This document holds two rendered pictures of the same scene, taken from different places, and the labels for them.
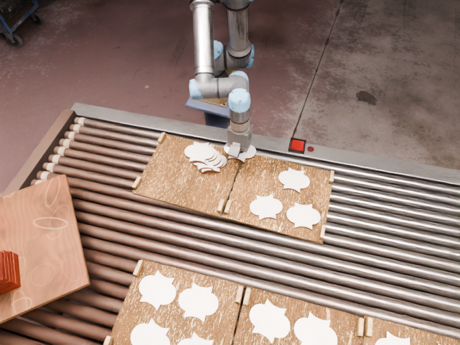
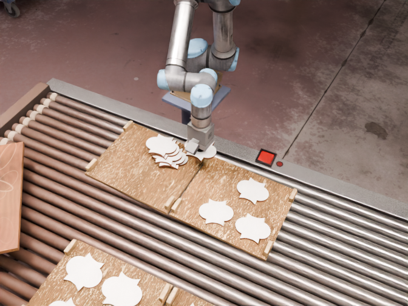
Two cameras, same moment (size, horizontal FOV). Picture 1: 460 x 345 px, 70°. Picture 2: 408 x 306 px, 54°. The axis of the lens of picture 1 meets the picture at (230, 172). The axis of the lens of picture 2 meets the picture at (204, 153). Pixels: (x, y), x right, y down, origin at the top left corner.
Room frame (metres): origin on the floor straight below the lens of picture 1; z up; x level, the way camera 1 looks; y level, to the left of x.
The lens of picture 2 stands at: (-0.22, -0.19, 2.30)
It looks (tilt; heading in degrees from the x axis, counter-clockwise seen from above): 49 degrees down; 7
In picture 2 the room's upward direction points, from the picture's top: 2 degrees clockwise
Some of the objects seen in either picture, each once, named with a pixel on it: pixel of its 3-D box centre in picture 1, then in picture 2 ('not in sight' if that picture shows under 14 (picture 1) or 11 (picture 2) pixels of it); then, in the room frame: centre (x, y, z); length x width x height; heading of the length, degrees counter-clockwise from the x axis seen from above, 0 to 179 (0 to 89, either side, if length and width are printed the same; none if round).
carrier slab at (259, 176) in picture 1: (280, 194); (235, 203); (0.70, -0.21, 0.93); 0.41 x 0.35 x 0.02; 70
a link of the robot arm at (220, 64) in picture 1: (213, 57); (197, 54); (1.40, 0.05, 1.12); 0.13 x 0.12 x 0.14; 88
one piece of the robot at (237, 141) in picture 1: (237, 138); (197, 135); (0.83, -0.04, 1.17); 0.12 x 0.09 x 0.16; 155
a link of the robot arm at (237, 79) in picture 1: (234, 87); (201, 83); (0.95, -0.03, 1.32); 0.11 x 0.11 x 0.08; 88
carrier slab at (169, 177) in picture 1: (189, 172); (147, 164); (0.85, 0.18, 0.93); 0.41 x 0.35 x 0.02; 70
